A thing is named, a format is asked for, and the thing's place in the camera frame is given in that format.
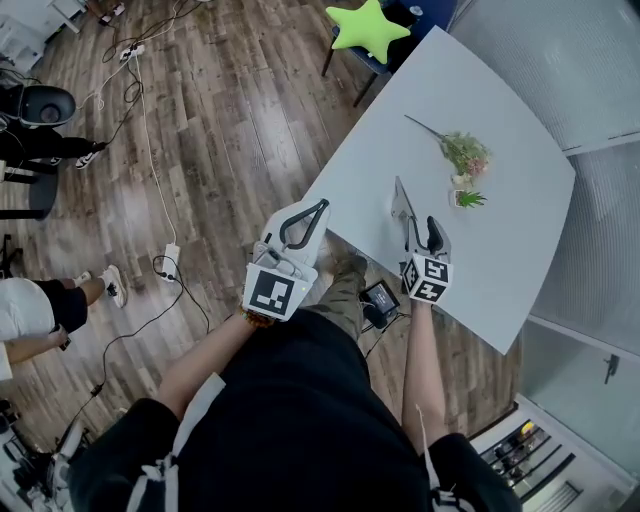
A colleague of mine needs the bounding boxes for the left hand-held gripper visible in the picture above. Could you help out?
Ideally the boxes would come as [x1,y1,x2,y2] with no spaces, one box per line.
[242,197,332,323]

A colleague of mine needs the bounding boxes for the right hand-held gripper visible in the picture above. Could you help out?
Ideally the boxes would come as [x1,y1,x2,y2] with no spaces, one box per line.
[390,174,454,305]

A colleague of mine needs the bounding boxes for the person's right forearm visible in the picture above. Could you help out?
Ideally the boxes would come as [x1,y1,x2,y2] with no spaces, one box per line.
[401,299,446,454]

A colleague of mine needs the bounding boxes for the person's left forearm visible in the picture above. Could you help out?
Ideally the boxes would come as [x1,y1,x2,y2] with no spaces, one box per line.
[157,312,261,421]

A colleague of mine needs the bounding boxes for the small white potted plant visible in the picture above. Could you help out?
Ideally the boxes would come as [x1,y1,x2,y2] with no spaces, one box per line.
[448,187,489,210]

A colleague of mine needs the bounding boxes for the person's olive trouser leg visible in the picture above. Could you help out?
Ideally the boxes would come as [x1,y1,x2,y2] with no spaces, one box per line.
[303,269,369,344]

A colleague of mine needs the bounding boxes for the person's brown shoe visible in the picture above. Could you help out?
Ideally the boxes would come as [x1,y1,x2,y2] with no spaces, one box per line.
[332,251,370,277]

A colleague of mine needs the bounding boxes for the black screen device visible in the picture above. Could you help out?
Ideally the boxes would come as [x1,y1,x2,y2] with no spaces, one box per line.
[359,279,402,329]

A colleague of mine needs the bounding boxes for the artificial flower bouquet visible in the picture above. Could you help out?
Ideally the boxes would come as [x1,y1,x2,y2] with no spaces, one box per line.
[403,114,494,186]

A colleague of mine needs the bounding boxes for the person's black shirt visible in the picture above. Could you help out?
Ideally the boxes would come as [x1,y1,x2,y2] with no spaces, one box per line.
[67,308,524,512]

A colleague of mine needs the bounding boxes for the green star pillow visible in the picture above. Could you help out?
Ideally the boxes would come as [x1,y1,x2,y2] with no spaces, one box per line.
[325,0,412,65]

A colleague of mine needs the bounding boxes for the blue chair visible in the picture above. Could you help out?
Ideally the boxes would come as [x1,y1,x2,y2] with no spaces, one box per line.
[321,0,459,109]

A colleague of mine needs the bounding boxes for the black flat tablet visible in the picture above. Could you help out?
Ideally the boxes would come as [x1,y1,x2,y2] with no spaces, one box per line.
[383,1,419,27]

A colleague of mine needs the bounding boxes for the black stool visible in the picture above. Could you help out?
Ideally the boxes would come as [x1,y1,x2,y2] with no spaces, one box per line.
[0,159,60,222]

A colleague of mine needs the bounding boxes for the black window railing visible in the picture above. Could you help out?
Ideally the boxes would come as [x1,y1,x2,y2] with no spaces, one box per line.
[479,419,586,512]

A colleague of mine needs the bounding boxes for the black office chair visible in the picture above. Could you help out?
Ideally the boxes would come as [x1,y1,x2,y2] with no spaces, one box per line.
[0,232,24,281]

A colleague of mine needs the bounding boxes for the amber bead bracelet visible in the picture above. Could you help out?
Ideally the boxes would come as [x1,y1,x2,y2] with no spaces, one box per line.
[238,307,275,330]

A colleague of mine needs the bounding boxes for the white fabric strap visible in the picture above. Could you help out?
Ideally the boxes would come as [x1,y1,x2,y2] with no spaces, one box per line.
[124,372,227,512]

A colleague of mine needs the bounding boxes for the white power cable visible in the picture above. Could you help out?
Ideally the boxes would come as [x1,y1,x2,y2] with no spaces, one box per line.
[132,54,179,246]

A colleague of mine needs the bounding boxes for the black power cable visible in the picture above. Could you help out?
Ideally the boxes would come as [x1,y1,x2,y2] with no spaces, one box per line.
[64,254,211,426]

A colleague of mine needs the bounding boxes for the dark head-worn camera rig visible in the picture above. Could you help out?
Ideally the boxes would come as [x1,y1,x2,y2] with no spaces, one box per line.
[17,83,78,128]

